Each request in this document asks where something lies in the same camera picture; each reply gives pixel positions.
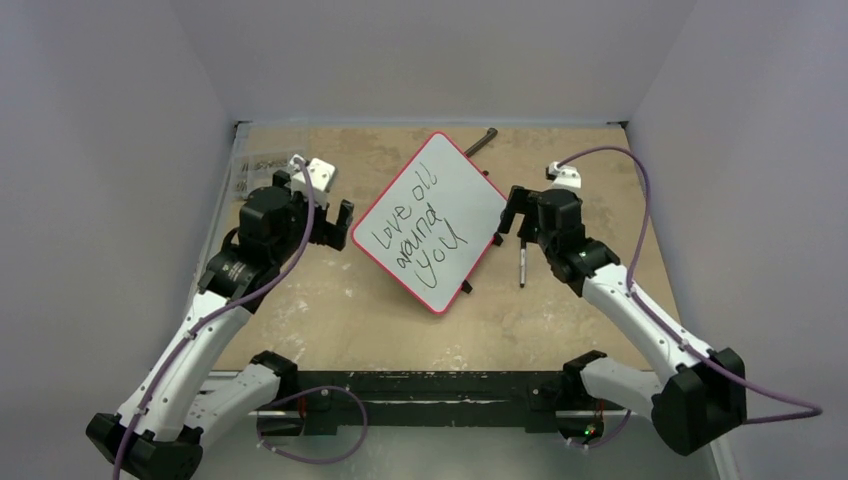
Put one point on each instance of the red framed whiteboard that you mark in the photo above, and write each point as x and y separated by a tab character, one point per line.
433	223

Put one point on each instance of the black whiteboard stand bracket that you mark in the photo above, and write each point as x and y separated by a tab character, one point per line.
490	134

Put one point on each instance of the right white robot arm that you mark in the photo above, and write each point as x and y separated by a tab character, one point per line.
692	393

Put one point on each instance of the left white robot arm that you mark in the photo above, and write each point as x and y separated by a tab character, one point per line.
163	430

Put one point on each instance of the clear plastic screw box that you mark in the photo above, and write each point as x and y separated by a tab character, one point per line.
254	170

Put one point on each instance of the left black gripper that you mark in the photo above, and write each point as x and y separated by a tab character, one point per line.
329	233

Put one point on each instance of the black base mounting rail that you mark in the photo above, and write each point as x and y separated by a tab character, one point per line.
533	401

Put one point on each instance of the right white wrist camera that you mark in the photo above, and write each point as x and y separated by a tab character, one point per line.
563	177

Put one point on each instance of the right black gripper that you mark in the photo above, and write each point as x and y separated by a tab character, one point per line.
524	211

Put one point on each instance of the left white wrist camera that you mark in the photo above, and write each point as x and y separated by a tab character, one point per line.
313	175

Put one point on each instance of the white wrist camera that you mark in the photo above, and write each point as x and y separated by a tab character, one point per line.
313	175
563	177

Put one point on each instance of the white whiteboard marker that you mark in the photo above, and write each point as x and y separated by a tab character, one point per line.
522	263

